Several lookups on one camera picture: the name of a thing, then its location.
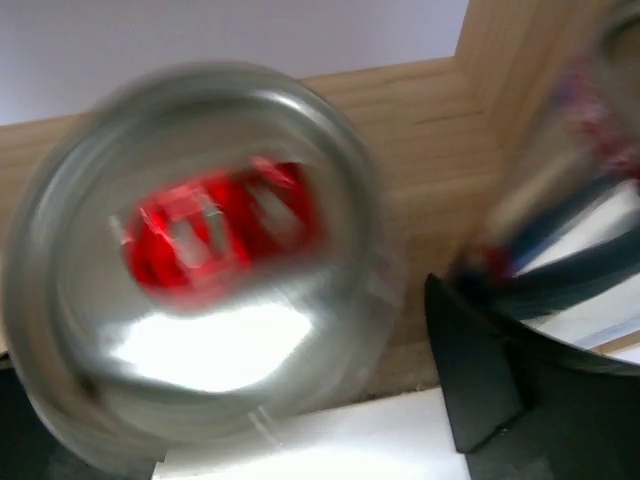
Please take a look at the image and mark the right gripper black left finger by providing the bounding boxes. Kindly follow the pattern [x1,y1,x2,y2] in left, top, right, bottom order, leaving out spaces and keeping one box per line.
[1,350,167,479]

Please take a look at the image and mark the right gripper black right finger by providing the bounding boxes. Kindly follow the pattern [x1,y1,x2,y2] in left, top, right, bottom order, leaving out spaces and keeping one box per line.
[424,275,639,479]

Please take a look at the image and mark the silver Red Bull can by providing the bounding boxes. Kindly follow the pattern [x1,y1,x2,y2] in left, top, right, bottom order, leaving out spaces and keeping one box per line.
[449,1,639,350]

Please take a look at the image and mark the blue Red Bull can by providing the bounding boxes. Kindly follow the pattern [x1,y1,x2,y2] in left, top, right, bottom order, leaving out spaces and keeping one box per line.
[2,63,403,471]

